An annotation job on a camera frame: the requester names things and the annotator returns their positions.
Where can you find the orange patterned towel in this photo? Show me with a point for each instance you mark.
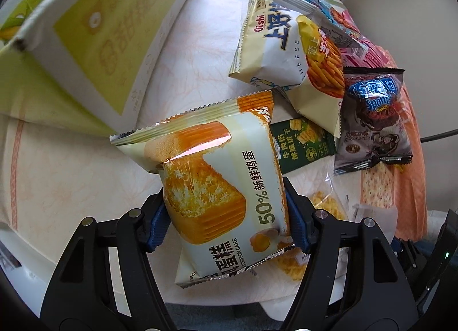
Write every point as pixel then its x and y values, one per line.
pixel 411 173

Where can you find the yellow-green cardboard box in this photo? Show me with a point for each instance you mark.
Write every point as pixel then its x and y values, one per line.
pixel 89 30

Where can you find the pink striped snack packet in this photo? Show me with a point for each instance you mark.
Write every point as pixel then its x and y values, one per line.
pixel 365 56

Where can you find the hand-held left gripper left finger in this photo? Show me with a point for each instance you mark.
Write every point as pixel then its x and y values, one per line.
pixel 157 228

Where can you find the dark purple snack packet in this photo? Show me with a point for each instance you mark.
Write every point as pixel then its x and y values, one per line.
pixel 372 120

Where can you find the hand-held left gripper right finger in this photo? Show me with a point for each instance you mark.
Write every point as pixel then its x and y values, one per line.
pixel 297 217

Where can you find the yellow cake packet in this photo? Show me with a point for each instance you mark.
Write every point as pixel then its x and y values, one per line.
pixel 214 173

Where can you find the green cracker packet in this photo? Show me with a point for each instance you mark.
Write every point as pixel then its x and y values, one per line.
pixel 300 148

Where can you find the clear packet of yellow snacks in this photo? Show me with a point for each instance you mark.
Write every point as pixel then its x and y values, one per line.
pixel 327 206

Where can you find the blue red snack packet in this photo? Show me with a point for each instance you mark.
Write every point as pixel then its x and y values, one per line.
pixel 322 9

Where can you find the white cheese stick packet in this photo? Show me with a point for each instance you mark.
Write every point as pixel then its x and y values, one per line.
pixel 315 111
pixel 279 52

